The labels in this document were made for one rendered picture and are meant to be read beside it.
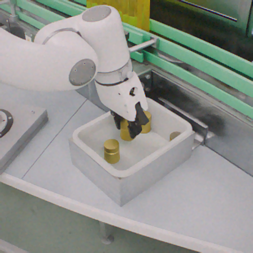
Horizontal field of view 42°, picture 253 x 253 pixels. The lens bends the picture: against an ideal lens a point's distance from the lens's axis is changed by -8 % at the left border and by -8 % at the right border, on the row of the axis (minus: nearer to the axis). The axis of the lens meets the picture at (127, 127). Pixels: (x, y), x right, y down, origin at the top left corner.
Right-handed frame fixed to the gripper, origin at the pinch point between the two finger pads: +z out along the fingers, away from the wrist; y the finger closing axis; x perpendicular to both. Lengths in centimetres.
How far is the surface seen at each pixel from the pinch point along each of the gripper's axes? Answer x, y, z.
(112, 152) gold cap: 6.5, -1.0, 2.4
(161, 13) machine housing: -39.9, 25.1, 1.4
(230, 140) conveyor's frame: -14.1, -17.5, 7.0
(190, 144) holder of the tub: -7.5, -10.7, 6.9
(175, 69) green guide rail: -18.8, 2.2, -1.0
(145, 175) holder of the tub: 6.0, -10.3, 3.0
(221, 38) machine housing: -39.2, 1.9, 1.7
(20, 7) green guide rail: -12, 66, -6
